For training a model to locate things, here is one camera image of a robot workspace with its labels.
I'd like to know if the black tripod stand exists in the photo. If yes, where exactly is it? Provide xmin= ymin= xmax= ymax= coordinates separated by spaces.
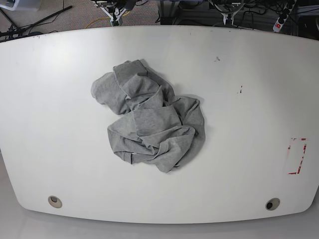
xmin=0 ymin=4 xmax=73 ymax=42

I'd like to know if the grey T-shirt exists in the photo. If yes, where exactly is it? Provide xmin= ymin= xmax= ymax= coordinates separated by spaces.
xmin=91 ymin=60 xmax=205 ymax=173

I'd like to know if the right table cable grommet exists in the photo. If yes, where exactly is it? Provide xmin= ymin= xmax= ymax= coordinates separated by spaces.
xmin=265 ymin=198 xmax=280 ymax=211

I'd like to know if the white power strip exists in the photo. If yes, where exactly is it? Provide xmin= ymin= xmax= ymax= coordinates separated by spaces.
xmin=273 ymin=0 xmax=297 ymax=33

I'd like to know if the left table cable grommet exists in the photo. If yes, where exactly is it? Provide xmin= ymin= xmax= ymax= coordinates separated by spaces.
xmin=48 ymin=196 xmax=63 ymax=209

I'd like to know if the red tape rectangle marking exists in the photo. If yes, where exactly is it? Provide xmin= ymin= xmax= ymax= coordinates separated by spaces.
xmin=285 ymin=138 xmax=307 ymax=175

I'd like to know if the table cable grommet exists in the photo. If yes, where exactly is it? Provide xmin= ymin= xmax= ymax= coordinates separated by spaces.
xmin=48 ymin=196 xmax=63 ymax=209
xmin=265 ymin=198 xmax=280 ymax=211

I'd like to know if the yellow cable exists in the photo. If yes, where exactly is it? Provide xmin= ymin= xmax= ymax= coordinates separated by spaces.
xmin=86 ymin=11 xmax=132 ymax=29

